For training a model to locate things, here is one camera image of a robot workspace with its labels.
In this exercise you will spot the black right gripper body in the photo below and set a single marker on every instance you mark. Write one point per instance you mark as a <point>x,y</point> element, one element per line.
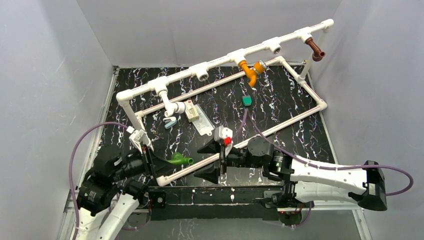
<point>236,157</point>

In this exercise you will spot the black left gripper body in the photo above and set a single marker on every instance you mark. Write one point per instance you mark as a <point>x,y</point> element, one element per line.
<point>142,163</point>

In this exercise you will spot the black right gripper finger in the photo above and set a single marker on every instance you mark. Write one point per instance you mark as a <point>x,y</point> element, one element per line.
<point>211,173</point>
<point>211,147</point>

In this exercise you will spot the green water faucet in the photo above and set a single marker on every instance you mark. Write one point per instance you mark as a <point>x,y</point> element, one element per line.
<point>178,159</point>

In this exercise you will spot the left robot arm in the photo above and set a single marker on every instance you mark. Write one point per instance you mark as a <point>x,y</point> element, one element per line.
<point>117,183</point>

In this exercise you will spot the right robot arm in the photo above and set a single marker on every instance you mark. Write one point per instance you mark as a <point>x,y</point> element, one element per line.
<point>304,180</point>

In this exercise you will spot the white water faucet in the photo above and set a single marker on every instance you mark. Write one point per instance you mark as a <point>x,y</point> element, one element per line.
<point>171,107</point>

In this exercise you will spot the orange water faucet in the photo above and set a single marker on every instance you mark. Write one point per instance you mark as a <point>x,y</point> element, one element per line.
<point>252,72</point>

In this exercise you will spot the brown water faucet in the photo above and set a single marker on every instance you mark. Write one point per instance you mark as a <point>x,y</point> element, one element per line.
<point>317,53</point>

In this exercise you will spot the small cardboard box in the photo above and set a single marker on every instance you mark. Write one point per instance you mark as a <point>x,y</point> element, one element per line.
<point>191,111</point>

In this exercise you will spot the teal plastic cap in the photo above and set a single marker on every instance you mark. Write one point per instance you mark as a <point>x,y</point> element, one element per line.
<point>246,100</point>

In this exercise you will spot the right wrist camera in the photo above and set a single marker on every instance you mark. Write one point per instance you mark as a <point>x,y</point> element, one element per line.
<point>223,135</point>

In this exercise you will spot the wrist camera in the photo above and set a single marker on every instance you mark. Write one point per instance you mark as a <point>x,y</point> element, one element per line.
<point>223,135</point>
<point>139,138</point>

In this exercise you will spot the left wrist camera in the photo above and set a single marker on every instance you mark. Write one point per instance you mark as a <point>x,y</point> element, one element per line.
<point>139,138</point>

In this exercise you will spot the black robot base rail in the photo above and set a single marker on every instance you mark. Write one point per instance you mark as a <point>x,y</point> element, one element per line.
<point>212,202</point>

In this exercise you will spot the light blue faucet handle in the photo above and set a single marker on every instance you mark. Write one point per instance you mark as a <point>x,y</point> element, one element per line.
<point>169,122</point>

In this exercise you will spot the white PVC pipe frame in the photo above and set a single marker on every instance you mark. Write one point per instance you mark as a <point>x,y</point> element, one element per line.
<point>268,51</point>

